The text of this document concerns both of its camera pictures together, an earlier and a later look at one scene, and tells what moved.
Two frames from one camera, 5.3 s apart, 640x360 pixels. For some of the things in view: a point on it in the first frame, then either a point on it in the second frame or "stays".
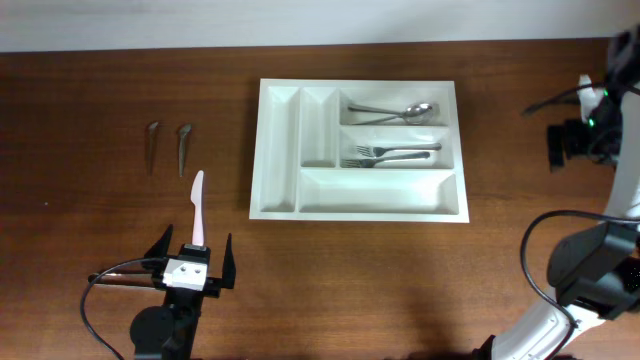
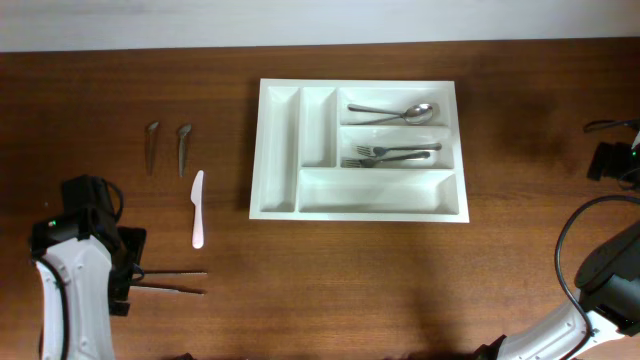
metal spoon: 413,110 stays
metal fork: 379,151 stays
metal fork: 368,163 stays
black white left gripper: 213,285 to 138,240
